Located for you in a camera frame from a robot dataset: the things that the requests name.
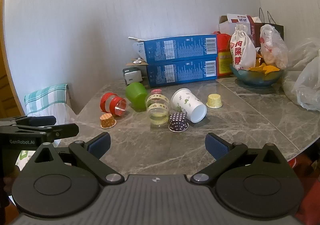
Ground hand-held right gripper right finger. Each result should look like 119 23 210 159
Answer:
190 133 294 187

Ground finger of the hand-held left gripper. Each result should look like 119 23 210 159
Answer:
0 123 80 143
0 115 57 128

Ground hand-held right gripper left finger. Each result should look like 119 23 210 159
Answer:
21 132 125 187

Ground small orange paper cup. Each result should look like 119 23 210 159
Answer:
100 113 117 129

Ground red and clear plastic cup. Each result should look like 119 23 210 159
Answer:
100 92 127 117

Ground small yellow paper cup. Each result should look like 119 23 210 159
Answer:
206 94 223 109

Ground small purple dotted paper cup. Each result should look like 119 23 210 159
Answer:
168 112 189 132

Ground white paper cup green print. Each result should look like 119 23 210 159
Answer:
171 88 207 124

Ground green plastic cup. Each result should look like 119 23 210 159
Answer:
125 82 148 111

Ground white bag green print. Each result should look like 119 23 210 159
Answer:
15 150 34 167

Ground white chair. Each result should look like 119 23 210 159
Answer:
15 84 78 165

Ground green checked cloth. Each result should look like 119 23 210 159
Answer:
24 84 69 115

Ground clear glass jar dotted lid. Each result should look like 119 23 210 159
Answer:
145 88 170 125

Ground wooden door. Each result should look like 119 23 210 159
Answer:
0 0 12 118

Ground white and grey power adapter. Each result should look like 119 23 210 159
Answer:
122 67 143 85

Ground blue glass bowl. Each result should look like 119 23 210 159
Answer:
230 63 285 88

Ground blue cardboard box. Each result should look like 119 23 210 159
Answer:
146 57 218 88
128 34 218 63

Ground red and yellow box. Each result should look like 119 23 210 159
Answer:
213 31 233 77

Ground orange snack packets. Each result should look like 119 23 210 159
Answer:
249 51 280 76

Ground red cloth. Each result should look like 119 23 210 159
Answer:
287 148 320 225

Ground clear plastic bag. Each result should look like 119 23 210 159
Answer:
282 38 320 111

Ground plastic bag red print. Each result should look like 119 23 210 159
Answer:
259 24 289 70

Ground white and red carton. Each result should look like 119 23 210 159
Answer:
219 14 263 48

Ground dark paper shopping bag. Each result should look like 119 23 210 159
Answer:
254 8 285 43

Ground white cloth drawstring bag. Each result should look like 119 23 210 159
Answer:
229 24 257 71

